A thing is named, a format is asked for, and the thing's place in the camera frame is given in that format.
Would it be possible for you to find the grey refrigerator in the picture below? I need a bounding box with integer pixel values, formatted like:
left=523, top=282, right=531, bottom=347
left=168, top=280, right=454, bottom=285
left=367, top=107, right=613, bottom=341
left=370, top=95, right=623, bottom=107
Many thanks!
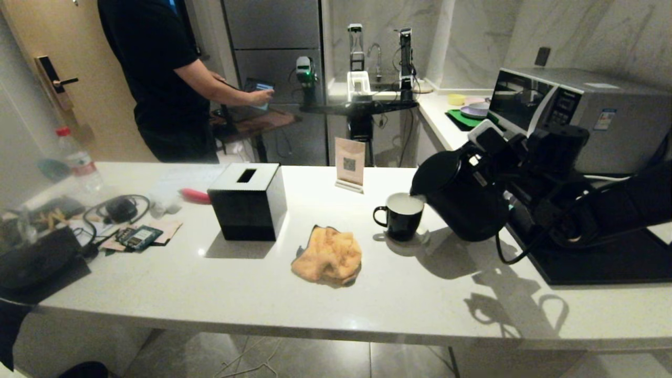
left=222, top=0, right=328, bottom=166

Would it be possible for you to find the white holder box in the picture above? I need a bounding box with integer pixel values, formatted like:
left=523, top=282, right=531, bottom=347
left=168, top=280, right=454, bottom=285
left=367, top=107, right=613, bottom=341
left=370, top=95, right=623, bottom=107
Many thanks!
left=346, top=70, right=375, bottom=102

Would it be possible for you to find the black mug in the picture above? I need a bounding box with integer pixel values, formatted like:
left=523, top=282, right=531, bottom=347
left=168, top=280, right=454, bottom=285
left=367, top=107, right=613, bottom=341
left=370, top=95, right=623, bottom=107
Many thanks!
left=373, top=192, right=425, bottom=243

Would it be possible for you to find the silver microwave oven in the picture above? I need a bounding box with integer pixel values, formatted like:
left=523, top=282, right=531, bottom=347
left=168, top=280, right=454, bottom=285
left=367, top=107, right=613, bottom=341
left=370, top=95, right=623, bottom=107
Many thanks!
left=488, top=67, right=672, bottom=175

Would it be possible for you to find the grey device with green light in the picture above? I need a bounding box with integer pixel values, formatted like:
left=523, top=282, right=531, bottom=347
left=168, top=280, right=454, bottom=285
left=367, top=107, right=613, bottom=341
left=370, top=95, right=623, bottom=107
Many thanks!
left=295, top=56, right=318, bottom=106

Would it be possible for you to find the brown sign card stand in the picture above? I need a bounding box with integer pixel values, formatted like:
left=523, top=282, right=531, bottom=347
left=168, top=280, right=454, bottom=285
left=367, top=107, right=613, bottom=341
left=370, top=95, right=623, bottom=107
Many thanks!
left=334, top=137, right=366, bottom=194

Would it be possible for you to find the door lock with handle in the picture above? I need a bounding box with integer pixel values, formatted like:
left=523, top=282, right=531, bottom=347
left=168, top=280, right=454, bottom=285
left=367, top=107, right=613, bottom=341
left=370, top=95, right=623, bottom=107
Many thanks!
left=35, top=55, right=80, bottom=112

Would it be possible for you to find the purple plate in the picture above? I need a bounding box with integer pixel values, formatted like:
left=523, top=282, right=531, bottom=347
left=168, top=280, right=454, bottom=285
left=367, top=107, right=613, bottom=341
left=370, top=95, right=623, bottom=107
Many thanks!
left=460, top=102, right=493, bottom=120

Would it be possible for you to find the person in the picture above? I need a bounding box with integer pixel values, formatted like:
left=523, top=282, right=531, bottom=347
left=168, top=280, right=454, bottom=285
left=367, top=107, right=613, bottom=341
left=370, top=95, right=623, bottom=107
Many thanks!
left=97, top=0, right=275, bottom=164

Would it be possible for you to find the clear plastic bag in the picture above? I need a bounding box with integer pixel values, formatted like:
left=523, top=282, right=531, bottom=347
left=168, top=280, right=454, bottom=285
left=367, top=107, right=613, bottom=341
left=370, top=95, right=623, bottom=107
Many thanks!
left=149, top=181, right=183, bottom=219

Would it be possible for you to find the black electric kettle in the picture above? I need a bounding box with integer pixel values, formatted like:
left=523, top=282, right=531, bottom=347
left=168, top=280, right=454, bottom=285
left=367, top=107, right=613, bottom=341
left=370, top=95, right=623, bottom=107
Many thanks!
left=410, top=143, right=512, bottom=243

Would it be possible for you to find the brown wooden side table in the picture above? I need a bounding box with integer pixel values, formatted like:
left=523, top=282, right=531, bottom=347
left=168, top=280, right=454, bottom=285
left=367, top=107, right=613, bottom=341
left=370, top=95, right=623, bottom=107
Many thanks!
left=209, top=107, right=301, bottom=163

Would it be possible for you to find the black cable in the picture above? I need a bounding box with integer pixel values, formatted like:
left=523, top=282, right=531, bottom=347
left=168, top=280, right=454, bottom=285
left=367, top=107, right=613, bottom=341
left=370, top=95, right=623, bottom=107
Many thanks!
left=495, top=176, right=638, bottom=265

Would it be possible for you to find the wooden door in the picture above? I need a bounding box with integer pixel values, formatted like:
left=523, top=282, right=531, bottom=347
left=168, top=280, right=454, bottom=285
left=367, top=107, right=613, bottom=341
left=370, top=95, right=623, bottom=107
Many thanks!
left=0, top=0, right=158, bottom=163

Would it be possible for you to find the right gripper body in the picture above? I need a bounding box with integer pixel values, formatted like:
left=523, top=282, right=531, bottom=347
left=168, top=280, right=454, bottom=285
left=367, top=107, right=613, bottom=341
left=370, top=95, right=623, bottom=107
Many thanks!
left=492, top=134, right=532, bottom=182

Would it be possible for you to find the orange cloth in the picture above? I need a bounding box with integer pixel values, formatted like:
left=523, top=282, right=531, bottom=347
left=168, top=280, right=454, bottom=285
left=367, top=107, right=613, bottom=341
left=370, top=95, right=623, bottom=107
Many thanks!
left=291, top=225, right=363, bottom=288

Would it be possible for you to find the chrome faucet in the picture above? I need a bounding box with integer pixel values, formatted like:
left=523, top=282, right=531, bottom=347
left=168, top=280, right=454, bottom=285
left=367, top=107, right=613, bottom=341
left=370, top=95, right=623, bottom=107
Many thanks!
left=366, top=43, right=384, bottom=83

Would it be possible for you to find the green mat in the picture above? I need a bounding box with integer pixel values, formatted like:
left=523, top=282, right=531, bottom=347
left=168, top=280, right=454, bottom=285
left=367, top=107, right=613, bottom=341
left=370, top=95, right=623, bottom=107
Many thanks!
left=446, top=109, right=499, bottom=132

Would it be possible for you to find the brown paper envelope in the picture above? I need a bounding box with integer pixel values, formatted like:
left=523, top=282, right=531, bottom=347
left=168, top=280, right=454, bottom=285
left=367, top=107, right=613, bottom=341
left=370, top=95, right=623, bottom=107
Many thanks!
left=99, top=218, right=184, bottom=251

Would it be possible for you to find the black round device with cable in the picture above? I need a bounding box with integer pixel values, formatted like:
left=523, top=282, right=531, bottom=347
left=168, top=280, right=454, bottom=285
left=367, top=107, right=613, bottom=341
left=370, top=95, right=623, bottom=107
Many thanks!
left=81, top=194, right=151, bottom=247

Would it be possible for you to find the black induction cooktop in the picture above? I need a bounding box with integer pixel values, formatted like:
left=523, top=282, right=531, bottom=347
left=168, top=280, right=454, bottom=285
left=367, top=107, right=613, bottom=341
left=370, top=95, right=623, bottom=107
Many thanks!
left=505, top=198, right=672, bottom=286

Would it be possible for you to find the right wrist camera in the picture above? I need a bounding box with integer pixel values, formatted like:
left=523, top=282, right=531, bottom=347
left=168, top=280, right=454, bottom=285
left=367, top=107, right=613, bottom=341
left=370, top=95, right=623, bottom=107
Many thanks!
left=467, top=119, right=508, bottom=156

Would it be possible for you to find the small teal card device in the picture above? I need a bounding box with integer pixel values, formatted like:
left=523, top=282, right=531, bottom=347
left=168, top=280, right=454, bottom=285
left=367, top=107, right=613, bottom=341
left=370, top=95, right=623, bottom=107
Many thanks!
left=115, top=225, right=164, bottom=251

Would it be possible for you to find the red pink oblong object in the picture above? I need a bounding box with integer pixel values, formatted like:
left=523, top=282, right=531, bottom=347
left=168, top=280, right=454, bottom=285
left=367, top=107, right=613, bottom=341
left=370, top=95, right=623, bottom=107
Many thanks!
left=180, top=187, right=211, bottom=205

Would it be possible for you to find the black tissue box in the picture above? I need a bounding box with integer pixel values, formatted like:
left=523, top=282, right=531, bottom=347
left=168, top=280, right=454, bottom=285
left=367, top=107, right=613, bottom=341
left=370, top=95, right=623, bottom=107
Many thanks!
left=207, top=162, right=288, bottom=242

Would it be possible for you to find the clear plastic water bottle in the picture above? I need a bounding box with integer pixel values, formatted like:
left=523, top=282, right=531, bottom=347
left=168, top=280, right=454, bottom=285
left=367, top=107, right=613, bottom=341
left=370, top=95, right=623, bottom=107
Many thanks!
left=55, top=127, right=104, bottom=193

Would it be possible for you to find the black stand table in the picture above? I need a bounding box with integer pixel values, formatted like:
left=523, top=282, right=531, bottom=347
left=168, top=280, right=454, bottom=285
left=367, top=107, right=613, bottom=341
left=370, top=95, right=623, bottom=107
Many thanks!
left=300, top=99, right=420, bottom=167

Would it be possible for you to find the black bag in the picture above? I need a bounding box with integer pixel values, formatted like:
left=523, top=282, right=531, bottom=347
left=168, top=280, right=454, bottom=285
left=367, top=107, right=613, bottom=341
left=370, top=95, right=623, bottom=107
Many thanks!
left=0, top=226, right=92, bottom=306

